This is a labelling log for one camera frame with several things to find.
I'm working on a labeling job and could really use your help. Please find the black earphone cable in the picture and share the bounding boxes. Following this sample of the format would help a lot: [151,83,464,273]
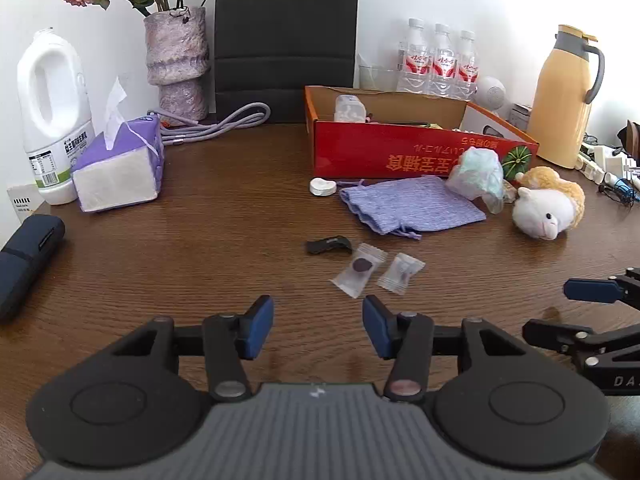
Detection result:
[596,182,633,207]

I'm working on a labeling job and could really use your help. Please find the purple lanyard cord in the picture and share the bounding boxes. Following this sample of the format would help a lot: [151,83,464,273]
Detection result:
[148,102,272,147]

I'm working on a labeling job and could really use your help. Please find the white plastic jug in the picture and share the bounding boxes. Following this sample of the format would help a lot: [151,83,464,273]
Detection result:
[16,27,97,206]

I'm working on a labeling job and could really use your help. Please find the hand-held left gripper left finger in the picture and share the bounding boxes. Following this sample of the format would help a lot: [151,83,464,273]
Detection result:
[107,295,275,403]

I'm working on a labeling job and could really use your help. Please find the black paper bag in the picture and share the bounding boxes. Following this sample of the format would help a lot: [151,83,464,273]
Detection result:
[214,0,361,125]

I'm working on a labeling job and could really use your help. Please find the white and yellow plush toy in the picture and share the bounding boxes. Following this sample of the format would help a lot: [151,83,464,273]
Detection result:
[511,166,587,241]

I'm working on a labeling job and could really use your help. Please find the white barcode tag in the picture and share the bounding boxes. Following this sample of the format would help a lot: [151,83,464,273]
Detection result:
[7,183,47,222]

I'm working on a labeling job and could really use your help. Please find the purple fabric pouch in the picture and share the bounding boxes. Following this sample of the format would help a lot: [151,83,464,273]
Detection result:
[338,175,487,241]

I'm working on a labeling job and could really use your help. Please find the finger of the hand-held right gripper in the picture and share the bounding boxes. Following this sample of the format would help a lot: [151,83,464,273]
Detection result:
[522,319,640,367]
[563,267,640,311]

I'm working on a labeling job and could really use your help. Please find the brown leather item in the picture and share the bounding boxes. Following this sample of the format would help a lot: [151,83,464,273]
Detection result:
[617,120,640,158]

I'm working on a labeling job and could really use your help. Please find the white robot speaker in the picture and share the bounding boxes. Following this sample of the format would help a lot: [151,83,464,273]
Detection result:
[474,76,507,111]

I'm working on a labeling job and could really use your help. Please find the clear dark candy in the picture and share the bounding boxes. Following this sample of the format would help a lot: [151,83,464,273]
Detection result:
[330,242,389,299]

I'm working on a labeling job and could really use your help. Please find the mottled purple vase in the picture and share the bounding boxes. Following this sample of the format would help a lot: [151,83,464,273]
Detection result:
[144,6,211,123]

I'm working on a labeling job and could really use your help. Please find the small black clip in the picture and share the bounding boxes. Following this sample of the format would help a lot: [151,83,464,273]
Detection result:
[306,236,354,256]

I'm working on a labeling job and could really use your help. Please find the yellow thermos jug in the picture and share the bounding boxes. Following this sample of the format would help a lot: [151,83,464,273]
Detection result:
[527,24,606,170]

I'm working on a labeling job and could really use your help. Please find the red cardboard box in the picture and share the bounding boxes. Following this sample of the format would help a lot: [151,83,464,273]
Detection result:
[304,85,540,181]

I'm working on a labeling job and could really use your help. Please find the clear cotton swab box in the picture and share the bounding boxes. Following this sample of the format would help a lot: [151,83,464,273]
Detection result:
[333,94,367,124]

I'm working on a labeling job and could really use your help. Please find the clear small candy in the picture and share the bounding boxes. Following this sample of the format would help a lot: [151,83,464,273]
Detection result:
[377,253,426,295]

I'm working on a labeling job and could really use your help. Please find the white power strip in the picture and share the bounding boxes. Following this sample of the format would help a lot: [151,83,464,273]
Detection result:
[576,152,608,183]

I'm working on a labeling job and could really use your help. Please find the navy blue case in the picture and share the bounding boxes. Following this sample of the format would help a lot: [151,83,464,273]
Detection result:
[0,214,67,322]

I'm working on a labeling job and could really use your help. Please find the clear drinking glass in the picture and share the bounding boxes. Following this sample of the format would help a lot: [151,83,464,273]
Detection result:
[359,64,401,92]

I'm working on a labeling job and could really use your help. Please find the purple tissue pack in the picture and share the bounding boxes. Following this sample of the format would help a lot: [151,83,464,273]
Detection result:
[71,77,165,213]

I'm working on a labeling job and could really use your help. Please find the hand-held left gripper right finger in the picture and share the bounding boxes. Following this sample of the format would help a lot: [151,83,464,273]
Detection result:
[362,295,533,403]

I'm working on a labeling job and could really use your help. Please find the white plug adapter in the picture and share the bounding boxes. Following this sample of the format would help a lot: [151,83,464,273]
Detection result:
[602,147,640,181]

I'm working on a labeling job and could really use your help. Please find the clear water bottle red label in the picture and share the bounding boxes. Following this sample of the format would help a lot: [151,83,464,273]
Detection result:
[397,18,432,95]
[427,23,458,98]
[452,30,480,101]

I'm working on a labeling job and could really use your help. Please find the white plastic bag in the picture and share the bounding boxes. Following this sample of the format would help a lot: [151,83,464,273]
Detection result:
[445,147,506,216]

